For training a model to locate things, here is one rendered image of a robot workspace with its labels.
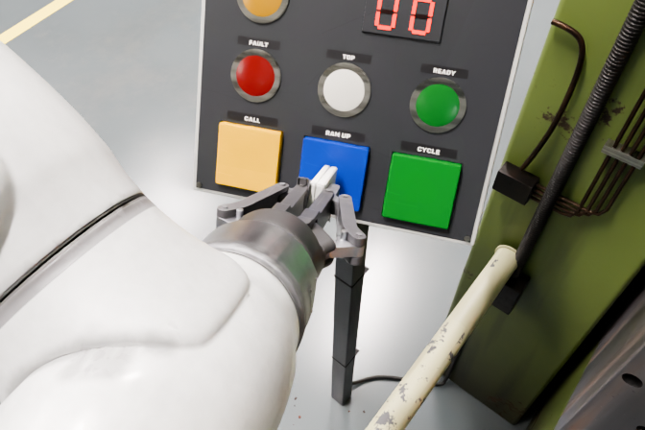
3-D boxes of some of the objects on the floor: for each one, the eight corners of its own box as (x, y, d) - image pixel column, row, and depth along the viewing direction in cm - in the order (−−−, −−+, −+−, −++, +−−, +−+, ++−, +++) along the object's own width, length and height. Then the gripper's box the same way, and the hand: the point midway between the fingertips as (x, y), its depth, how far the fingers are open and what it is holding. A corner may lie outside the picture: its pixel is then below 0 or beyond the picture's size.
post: (342, 406, 143) (368, 69, 62) (330, 396, 145) (341, 57, 64) (351, 394, 145) (388, 54, 64) (340, 385, 147) (361, 41, 66)
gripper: (170, 301, 40) (270, 199, 62) (343, 344, 38) (382, 221, 60) (174, 207, 37) (275, 135, 59) (359, 247, 35) (394, 156, 57)
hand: (322, 188), depth 56 cm, fingers closed
